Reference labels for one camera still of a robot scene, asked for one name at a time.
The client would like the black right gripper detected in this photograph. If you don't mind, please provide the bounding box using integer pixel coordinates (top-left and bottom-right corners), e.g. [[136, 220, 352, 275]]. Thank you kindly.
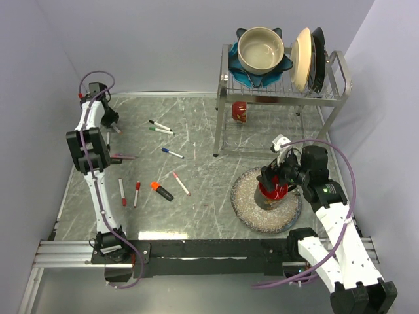
[[256, 150, 310, 192]]

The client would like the salmon capped white marker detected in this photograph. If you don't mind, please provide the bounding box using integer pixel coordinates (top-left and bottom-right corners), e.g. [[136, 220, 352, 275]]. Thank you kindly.
[[111, 124, 122, 134]]

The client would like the orange and black highlighter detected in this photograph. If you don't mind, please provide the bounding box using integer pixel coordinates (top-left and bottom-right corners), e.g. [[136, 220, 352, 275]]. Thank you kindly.
[[151, 181, 174, 201]]

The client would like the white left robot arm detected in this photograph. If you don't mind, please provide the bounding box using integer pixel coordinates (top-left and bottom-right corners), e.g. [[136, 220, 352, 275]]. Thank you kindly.
[[66, 82, 130, 263]]

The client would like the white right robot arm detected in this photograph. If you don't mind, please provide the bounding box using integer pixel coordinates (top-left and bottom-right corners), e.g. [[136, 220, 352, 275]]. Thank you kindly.
[[257, 136, 398, 313]]

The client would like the purple pen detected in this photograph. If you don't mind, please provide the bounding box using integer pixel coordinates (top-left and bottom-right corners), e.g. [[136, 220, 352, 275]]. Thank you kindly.
[[110, 154, 137, 160]]

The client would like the black and red mug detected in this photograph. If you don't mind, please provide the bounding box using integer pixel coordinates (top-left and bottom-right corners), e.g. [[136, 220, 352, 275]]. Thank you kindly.
[[254, 176, 296, 211]]

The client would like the green capped white marker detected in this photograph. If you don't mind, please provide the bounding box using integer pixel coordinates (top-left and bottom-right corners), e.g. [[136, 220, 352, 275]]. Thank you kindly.
[[149, 127, 175, 135]]

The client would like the green and black highlighter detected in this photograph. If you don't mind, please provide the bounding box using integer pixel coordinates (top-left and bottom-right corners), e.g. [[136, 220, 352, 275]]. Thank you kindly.
[[111, 158, 123, 164]]

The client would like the speckled grey plate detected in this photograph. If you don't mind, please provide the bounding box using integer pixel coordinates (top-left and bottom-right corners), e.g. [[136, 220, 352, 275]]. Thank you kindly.
[[230, 167, 302, 234]]

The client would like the steel dish rack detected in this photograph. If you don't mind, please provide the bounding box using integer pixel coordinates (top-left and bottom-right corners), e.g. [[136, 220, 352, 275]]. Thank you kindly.
[[213, 44, 352, 158]]

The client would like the black capped white marker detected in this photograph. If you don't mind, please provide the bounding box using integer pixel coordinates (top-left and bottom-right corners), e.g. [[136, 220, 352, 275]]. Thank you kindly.
[[148, 120, 173, 131]]

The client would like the blue capped white marker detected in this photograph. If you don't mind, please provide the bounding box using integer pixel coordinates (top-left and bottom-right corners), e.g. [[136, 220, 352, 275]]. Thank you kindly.
[[161, 147, 185, 159]]

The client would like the red capped marker right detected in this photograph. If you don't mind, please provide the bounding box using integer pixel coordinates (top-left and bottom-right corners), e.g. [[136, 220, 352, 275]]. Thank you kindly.
[[133, 181, 141, 208]]

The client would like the red capped marker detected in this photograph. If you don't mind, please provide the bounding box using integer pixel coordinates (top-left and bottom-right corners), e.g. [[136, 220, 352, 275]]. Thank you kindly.
[[118, 178, 127, 207], [133, 181, 141, 208]]

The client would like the small red cup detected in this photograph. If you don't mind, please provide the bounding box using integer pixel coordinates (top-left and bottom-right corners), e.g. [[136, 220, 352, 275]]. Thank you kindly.
[[231, 101, 247, 123]]

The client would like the red capped marker left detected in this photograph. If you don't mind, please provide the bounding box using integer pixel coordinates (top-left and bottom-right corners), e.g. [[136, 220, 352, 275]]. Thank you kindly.
[[118, 178, 127, 207]]

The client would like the pink capped white marker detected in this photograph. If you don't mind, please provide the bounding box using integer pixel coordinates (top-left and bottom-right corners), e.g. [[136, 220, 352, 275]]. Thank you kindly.
[[172, 171, 191, 196]]

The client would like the blue star-shaped bowl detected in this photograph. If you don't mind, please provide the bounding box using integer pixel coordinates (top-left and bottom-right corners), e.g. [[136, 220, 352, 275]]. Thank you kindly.
[[228, 27, 293, 88]]

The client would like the cream plate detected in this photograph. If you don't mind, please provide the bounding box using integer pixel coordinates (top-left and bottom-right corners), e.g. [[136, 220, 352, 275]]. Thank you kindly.
[[290, 27, 313, 92]]

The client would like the beige ceramic bowl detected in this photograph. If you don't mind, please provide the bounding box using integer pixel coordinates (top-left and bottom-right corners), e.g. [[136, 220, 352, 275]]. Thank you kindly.
[[236, 27, 285, 75]]

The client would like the black plate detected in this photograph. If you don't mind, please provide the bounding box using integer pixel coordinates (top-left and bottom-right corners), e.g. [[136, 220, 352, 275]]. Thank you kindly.
[[308, 27, 327, 94]]

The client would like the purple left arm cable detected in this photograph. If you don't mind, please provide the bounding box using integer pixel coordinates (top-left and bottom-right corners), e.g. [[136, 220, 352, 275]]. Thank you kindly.
[[78, 70, 146, 290]]

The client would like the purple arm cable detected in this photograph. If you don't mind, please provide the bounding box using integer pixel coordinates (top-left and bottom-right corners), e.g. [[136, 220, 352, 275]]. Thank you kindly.
[[78, 70, 146, 290], [251, 139, 357, 290]]

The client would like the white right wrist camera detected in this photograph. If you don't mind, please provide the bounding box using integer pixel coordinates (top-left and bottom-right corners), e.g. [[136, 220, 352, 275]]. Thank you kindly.
[[270, 134, 291, 166]]

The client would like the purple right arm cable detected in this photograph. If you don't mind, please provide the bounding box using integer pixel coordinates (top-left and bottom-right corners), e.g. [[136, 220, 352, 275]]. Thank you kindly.
[[251, 139, 357, 290]]

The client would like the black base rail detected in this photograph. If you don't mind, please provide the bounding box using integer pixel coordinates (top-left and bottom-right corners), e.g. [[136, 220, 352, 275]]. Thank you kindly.
[[91, 238, 307, 278]]

